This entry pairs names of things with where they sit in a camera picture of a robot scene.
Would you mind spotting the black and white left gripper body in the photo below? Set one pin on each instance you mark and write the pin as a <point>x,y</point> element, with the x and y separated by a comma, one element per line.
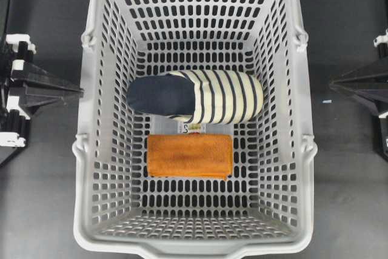
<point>15,121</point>

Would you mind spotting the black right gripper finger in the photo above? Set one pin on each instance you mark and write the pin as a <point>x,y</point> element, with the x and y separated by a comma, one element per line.
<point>374,72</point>
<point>369,95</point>

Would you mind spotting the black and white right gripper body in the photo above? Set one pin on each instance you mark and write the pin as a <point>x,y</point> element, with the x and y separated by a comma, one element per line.
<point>380,42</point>

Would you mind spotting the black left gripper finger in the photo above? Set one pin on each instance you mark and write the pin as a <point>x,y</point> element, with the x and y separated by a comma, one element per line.
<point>27,102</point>
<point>31,74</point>

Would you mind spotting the white label on basket floor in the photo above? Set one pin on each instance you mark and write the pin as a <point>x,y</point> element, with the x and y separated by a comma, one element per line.
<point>184,128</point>

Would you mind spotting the grey plastic shopping basket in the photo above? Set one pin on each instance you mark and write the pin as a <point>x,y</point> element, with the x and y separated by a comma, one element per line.
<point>266,204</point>

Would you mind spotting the folded orange cloth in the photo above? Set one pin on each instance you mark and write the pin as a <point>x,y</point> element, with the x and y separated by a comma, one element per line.
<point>194,155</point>

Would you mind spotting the navy and cream striped slipper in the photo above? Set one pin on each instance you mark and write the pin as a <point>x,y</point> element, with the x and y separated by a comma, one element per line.
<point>198,96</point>

